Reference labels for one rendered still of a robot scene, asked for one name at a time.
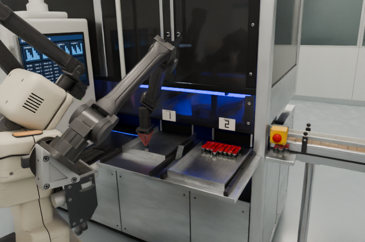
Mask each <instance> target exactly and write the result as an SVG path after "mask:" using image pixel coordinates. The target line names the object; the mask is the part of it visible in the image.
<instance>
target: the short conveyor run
mask: <svg viewBox="0 0 365 242"><path fill-rule="evenodd" d="M306 126H307V128H306V130H305V131H304V130H296V129H289V132H288V140H287V142H286V144H288V145H290V146H289V148H290V149H289V152H293V153H297V159H296V160H298V161H304V162H310V163H315V164H321V165H327V166H331V167H336V168H342V169H348V170H353V171H359V172H363V173H365V144H364V143H365V139H361V138H354V137H346V136H338V135H331V134H326V133H319V132H311V128H309V127H310V126H311V124H310V123H307V124H306ZM290 132H291V133H290ZM301 134H302V135H301ZM316 136H317V137H316ZM338 139H339V140H338ZM342 140H343V141H342ZM349 141H350V142H349ZM357 142H358V143H357ZM274 146H275V143H270V145H269V150H270V149H274Z"/></svg>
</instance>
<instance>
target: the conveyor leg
mask: <svg viewBox="0 0 365 242"><path fill-rule="evenodd" d="M301 162H304V161H301ZM316 165H319V164H315V163H310V162H305V169H304V180H303V190H302V196H301V206H300V217H299V227H298V238H297V242H307V235H308V230H309V221H310V211H311V202H312V193H313V183H314V174H315V168H316Z"/></svg>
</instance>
